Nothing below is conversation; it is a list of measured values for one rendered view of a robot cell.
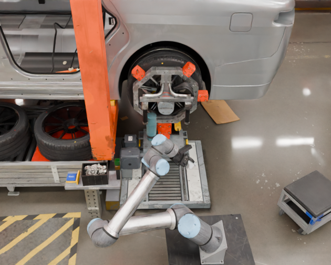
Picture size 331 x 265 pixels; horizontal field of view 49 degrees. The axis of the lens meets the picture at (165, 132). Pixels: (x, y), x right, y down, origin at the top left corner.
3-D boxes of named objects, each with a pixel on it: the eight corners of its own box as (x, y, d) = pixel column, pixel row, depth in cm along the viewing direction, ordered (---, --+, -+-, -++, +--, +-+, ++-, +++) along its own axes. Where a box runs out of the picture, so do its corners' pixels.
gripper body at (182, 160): (179, 166, 247) (167, 158, 241) (184, 155, 250) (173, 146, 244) (186, 168, 241) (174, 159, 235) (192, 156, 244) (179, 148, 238)
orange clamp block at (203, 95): (196, 96, 315) (206, 96, 315) (197, 101, 309) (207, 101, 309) (196, 89, 310) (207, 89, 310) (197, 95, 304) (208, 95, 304)
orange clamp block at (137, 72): (145, 71, 296) (137, 64, 292) (145, 76, 291) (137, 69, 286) (139, 76, 300) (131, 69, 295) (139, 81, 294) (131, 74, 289)
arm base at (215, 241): (226, 241, 241) (217, 235, 236) (206, 258, 245) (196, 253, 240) (217, 221, 257) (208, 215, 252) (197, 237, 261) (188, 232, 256)
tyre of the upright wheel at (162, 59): (122, 48, 309) (133, 110, 352) (121, 62, 291) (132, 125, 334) (199, 41, 307) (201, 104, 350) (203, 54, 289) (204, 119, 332)
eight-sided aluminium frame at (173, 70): (194, 119, 329) (199, 65, 294) (195, 123, 324) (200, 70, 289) (134, 119, 327) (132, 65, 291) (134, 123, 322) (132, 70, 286)
